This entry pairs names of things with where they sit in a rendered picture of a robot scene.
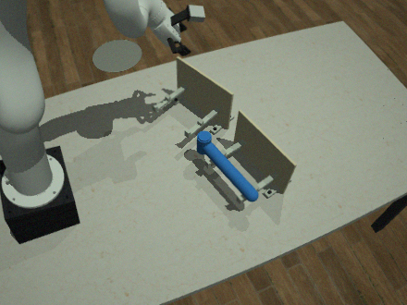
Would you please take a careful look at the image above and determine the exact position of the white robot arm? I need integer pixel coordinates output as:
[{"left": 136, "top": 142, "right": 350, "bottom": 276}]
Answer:
[{"left": 0, "top": 0, "right": 205, "bottom": 209}]

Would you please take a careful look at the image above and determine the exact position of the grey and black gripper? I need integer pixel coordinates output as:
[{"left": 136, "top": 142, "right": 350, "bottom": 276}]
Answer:
[{"left": 150, "top": 7, "right": 191, "bottom": 56}]

